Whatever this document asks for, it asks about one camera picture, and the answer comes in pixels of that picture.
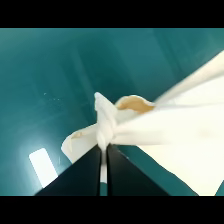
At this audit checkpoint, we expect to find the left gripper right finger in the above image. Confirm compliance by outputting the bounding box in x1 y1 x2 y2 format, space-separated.
106 143 170 197

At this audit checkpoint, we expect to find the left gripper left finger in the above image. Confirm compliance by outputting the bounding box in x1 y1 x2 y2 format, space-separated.
34 145 102 197

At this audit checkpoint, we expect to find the cream shirt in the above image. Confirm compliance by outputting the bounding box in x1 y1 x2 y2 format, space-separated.
60 49 224 197

